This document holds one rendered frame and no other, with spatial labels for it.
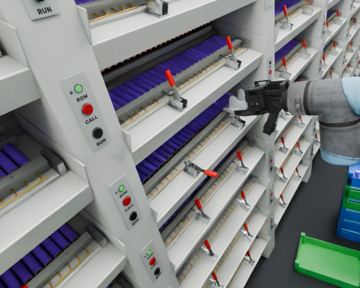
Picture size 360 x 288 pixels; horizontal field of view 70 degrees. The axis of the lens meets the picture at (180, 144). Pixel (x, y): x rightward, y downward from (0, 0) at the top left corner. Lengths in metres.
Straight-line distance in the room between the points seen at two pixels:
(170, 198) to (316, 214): 1.37
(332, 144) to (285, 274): 1.02
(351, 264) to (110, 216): 1.42
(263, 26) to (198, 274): 0.84
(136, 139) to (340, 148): 0.50
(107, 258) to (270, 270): 1.17
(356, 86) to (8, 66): 0.66
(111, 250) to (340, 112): 0.60
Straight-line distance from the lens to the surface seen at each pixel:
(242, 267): 1.44
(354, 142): 0.75
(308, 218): 1.88
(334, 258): 1.73
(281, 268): 1.65
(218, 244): 1.04
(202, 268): 0.99
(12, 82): 0.39
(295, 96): 0.73
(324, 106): 0.71
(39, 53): 0.39
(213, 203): 0.89
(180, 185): 0.68
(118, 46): 0.47
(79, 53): 0.42
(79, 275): 0.60
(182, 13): 0.58
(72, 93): 0.41
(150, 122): 0.56
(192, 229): 0.83
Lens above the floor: 1.41
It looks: 32 degrees down
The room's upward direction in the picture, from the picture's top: 13 degrees counter-clockwise
